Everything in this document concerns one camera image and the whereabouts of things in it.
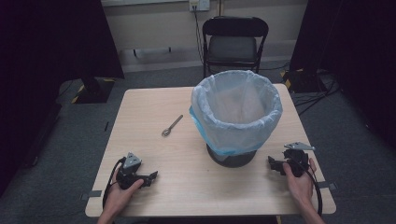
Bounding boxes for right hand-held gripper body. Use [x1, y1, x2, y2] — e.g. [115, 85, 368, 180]
[281, 141, 317, 178]

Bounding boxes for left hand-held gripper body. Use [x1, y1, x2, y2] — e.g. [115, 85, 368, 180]
[115, 151, 148, 191]

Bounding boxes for person's left hand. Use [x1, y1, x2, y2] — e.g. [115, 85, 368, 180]
[104, 174, 145, 217]

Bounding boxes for person's right hand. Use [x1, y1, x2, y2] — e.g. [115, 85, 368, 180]
[282, 157, 318, 207]

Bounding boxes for grey tape strip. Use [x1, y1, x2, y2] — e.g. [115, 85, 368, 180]
[317, 181, 339, 191]
[80, 189, 104, 202]

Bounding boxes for dark round trash bin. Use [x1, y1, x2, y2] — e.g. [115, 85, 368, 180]
[205, 143, 259, 169]

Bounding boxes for metal spoon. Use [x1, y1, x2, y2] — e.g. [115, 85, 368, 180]
[161, 114, 185, 138]

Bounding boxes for bin with blue liner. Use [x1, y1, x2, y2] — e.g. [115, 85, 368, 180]
[189, 69, 284, 157]

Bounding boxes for black stand base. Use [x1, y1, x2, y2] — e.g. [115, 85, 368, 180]
[283, 68, 329, 94]
[74, 77, 117, 105]

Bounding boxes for black folding chair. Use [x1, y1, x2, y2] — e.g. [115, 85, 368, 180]
[202, 15, 270, 79]

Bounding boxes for black curtain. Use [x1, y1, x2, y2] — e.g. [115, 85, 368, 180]
[0, 0, 126, 197]
[289, 0, 396, 150]

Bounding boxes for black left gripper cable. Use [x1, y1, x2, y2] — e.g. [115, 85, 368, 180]
[102, 157, 126, 210]

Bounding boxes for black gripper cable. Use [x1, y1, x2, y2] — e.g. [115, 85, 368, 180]
[304, 166, 324, 217]
[102, 157, 126, 210]

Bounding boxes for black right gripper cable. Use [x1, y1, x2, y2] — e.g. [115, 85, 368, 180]
[304, 166, 324, 217]

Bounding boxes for black floor cables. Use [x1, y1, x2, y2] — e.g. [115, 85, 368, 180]
[292, 73, 343, 117]

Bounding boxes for black wall outlet cable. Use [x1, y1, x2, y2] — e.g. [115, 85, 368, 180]
[192, 5, 205, 65]

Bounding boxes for white wall outlet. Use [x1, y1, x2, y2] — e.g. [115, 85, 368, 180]
[189, 0, 211, 13]

